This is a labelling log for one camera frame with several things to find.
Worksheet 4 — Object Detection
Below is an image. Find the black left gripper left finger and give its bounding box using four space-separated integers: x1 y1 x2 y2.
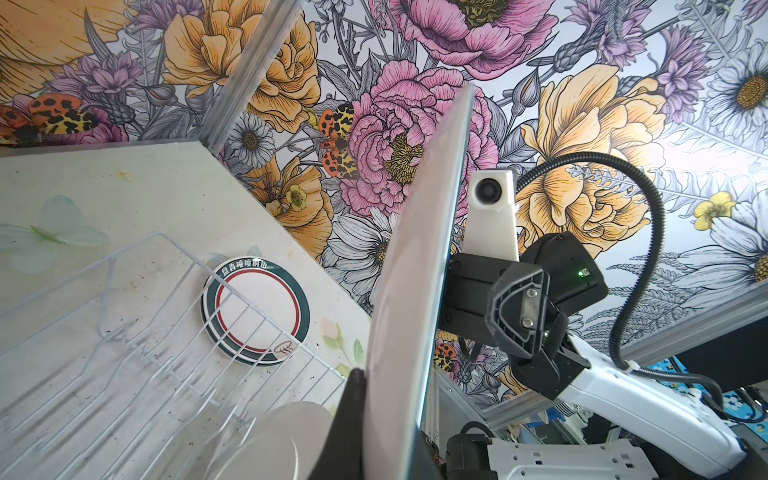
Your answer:
308 369 366 480

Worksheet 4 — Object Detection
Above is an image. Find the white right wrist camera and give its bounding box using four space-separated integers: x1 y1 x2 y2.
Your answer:
461 169 519 261

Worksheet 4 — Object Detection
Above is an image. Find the white plate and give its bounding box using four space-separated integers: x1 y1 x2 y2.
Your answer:
206 402 333 480
362 84 476 479

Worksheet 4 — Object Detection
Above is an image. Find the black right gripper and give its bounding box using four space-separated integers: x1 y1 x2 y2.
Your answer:
438 233 608 399

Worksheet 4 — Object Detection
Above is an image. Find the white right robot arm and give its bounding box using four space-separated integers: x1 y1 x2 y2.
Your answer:
440 233 746 479

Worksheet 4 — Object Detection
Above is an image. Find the white wire dish rack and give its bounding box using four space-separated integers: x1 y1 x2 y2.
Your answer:
1 234 345 479

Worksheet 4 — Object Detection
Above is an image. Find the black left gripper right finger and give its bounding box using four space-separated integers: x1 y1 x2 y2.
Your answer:
413 431 444 480

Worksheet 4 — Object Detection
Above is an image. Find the green red rimmed plate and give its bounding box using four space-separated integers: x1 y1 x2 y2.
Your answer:
200 256 311 366

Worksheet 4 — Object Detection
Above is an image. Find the black corrugated cable right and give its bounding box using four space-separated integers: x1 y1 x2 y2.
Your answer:
515 151 727 409

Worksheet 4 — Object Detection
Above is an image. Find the aluminium corner post right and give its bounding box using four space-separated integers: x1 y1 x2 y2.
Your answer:
198 0 305 155

